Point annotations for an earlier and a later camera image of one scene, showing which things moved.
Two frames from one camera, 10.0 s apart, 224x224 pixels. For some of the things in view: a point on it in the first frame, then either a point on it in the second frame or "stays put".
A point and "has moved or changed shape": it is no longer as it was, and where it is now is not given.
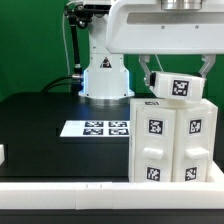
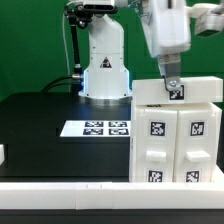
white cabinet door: x=193 y=145 stays put
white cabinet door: x=155 y=145 stays put
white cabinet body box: x=172 y=141 stays put
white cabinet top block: x=177 y=85 has moved or changed shape
